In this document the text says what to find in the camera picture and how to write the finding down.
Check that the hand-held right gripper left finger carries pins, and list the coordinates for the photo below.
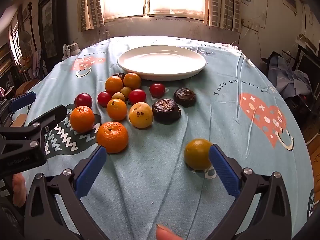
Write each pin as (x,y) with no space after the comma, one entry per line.
(91,172)

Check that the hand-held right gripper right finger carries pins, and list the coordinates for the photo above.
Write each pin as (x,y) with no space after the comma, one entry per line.
(225,172)

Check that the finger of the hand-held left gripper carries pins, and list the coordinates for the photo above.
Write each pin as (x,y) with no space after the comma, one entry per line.
(50,117)
(22,100)

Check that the greenish yellow orange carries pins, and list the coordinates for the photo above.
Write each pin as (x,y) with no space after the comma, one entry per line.
(197,154)

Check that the dark red plum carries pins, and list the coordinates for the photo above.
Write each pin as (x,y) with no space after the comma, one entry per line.
(83,100)

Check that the large tangerine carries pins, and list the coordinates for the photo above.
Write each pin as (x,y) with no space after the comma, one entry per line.
(112,137)

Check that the yellow spotted orange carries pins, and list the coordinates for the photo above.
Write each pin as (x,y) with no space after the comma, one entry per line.
(140,115)

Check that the red cherry tomato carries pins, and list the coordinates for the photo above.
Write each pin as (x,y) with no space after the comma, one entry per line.
(137,96)
(104,98)
(157,90)

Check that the white plate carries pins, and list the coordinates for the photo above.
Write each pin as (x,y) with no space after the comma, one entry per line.
(161,62)

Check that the person's left hand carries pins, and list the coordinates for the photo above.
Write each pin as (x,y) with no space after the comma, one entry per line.
(18,190)

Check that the person's right hand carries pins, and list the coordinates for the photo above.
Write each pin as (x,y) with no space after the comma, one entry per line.
(167,233)

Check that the standing fan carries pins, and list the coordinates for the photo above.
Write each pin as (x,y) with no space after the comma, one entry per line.
(25,40)

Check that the light blue printed blanket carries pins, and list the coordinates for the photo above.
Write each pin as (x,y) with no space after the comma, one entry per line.
(162,180)

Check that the orange with dark spot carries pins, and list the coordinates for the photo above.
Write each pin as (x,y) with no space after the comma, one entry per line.
(116,109)

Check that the white jug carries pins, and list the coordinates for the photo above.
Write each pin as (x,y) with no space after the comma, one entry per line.
(72,50)

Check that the small yellow fruit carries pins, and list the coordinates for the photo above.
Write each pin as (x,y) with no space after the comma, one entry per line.
(118,96)
(125,91)

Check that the cardboard box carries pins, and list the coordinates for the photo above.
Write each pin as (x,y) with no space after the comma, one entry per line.
(314,160)

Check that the pile of blue clothes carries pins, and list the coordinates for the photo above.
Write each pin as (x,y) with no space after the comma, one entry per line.
(287,77)

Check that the checked curtain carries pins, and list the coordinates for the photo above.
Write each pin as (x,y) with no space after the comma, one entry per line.
(222,5)
(91,5)

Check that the black hat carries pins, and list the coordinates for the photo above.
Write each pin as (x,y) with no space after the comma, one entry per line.
(271,58)

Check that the white sheet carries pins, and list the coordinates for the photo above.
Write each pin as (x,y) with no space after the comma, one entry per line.
(230,46)

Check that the dark monitor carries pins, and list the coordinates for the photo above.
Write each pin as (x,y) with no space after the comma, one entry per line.
(310,67)

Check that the wall socket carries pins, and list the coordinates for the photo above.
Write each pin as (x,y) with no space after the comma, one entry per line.
(253,25)

